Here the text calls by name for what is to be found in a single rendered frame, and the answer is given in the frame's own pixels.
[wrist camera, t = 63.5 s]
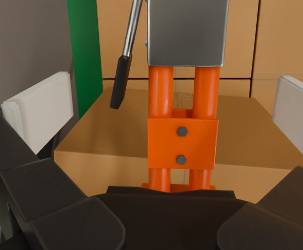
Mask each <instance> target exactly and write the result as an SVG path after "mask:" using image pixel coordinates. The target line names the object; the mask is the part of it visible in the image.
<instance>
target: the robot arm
mask: <svg viewBox="0 0 303 250"><path fill-rule="evenodd" d="M73 115H74V112H73V102H72V91H71V80H70V74H69V73H68V72H66V71H60V72H58V73H56V74H54V75H52V76H50V77H48V78H47V79H45V80H43V81H41V82H39V83H37V84H35V85H34V86H32V87H30V88H28V89H26V90H24V91H22V92H21V93H19V94H17V95H15V96H13V97H11V98H10V99H8V100H6V101H4V102H3V104H1V107H0V226H1V229H2V231H3V234H4V236H5V239H6V241H4V242H2V243H1V244H0V250H303V167H302V166H299V165H298V166H296V167H295V168H294V169H293V170H292V171H291V172H290V173H288V174H287V175H286V176H285V177H284V178H283V179H282V180H281V181H280V182H279V183H278V184H277V185H276V186H275V187H273V188H272V189H271V190H270V191H269V192H268V193H267V194H266V195H265V196H264V197H263V198H262V199H261V200H260V201H258V202H257V203H256V204H254V203H252V202H248V201H245V200H241V199H237V198H236V197H235V194H234V191H233V190H210V189H200V190H191V191H182V192H173V193H169V192H163V191H158V190H153V189H148V188H142V187H121V186H108V189H107V192H106V193H103V194H98V195H93V196H90V197H88V196H86V195H85V194H84V193H83V191H82V190H81V189H80V188H79V187H78V186H77V185H76V184H75V183H74V182H73V181H72V180H71V179H70V178H69V176H68V175H67V174H66V173H65V172H64V171H63V170H62V169H61V168H60V167H59V166H58V165H57V164H56V162H55V161H54V160H53V159H52V158H50V157H49V158H46V159H42V160H40V159H39V158H38V157H37V156H36V154H37V153H38V152H39V151H40V150H41V149H42V148H43V147H44V146H45V145H46V144H47V143H48V142H49V140H50V139H51V138H52V137H53V136H54V135H55V134H56V133H57V132H58V131H59V130H60V129H61V128H62V127H63V126H64V125H65V124H66V123H67V121H68V120H69V119H70V118H71V117H72V116H73ZM272 121H273V122H274V123H275V124H276V126H277V127H278V128H279V129H280V130H281V131H282V132H283V133H284V134H285V135H286V137H287V138H288V139H289V140H290V141H291V142H292V143H293V144H294V145H295V147H296V148H297V149H298V150H299V151H300V152H301V153H302V154H303V83H302V82H301V81H299V80H297V79H295V78H293V77H292V76H290V75H280V77H278V82H277V89H276V95H275V102H274V108H273V114H272Z"/></svg>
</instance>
